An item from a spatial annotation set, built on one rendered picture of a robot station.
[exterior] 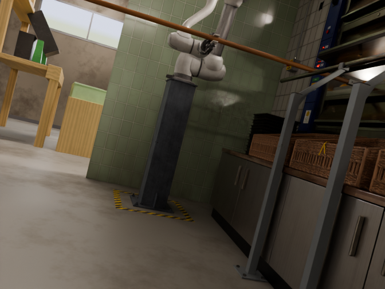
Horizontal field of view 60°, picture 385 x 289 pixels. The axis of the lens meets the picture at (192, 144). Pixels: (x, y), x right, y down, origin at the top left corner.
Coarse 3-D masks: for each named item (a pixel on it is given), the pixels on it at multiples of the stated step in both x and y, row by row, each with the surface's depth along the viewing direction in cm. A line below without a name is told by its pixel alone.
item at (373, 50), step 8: (384, 32) 182; (368, 40) 193; (376, 40) 189; (384, 40) 185; (344, 48) 214; (352, 48) 210; (360, 48) 205; (368, 48) 201; (376, 48) 197; (384, 48) 193; (320, 56) 241; (328, 56) 235; (336, 56) 230; (344, 56) 225; (352, 56) 220; (360, 56) 215; (368, 56) 210; (336, 64) 242
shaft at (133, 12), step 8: (88, 0) 179; (96, 0) 180; (112, 8) 182; (120, 8) 183; (136, 16) 185; (144, 16) 186; (152, 16) 187; (160, 24) 189; (168, 24) 189; (176, 24) 190; (192, 32) 192; (200, 32) 193; (216, 40) 195; (224, 40) 196; (240, 48) 198; (248, 48) 199; (264, 56) 202; (272, 56) 202; (288, 64) 206; (296, 64) 206; (336, 80) 214; (344, 80) 213
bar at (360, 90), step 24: (312, 72) 201; (336, 72) 172; (384, 72) 123; (360, 96) 121; (288, 120) 168; (288, 144) 169; (336, 168) 122; (336, 192) 122; (264, 216) 169; (312, 240) 125; (312, 264) 122; (312, 288) 123
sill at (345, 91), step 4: (380, 84) 196; (384, 84) 193; (348, 88) 225; (376, 88) 199; (380, 88) 196; (384, 88) 192; (328, 92) 247; (332, 92) 242; (336, 92) 237; (340, 92) 233; (344, 92) 228; (348, 92) 224
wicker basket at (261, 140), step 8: (256, 136) 230; (264, 136) 216; (272, 136) 204; (296, 136) 242; (304, 136) 242; (312, 136) 243; (320, 136) 237; (328, 136) 228; (336, 136) 219; (360, 136) 196; (256, 144) 227; (264, 144) 214; (272, 144) 201; (256, 152) 224; (264, 152) 211; (272, 152) 199; (288, 152) 184; (272, 160) 196; (288, 160) 184
